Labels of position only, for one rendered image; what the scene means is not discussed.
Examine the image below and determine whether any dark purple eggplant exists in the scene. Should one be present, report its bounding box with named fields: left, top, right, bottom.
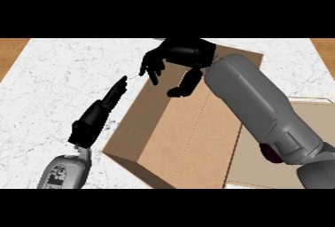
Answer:
left=258, top=143, right=284, bottom=164

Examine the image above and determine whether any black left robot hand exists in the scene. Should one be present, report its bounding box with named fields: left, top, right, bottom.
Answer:
left=66, top=75, right=129, bottom=149

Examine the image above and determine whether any brown cardboard box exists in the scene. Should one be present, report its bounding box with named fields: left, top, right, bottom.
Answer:
left=100, top=43, right=265, bottom=190

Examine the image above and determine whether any beige tray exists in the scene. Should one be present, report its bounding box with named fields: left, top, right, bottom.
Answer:
left=224, top=97, right=335, bottom=190

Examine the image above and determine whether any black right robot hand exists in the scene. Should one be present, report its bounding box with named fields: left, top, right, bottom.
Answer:
left=137, top=38, right=216, bottom=98

